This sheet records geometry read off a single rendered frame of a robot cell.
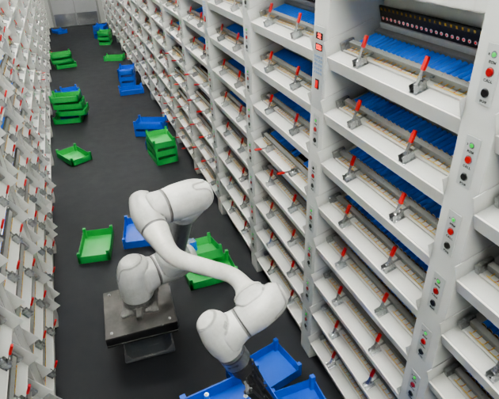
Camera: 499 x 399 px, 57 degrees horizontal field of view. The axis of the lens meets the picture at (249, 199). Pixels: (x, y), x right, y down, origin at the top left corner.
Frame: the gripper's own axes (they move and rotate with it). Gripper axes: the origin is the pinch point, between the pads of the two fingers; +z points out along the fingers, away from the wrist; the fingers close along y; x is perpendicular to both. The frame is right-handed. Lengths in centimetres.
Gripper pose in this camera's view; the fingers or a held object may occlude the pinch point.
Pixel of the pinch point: (266, 398)
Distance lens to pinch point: 167.2
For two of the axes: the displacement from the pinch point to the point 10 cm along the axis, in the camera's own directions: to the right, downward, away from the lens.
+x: 8.9, -3.6, -2.8
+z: 4.5, 7.7, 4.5
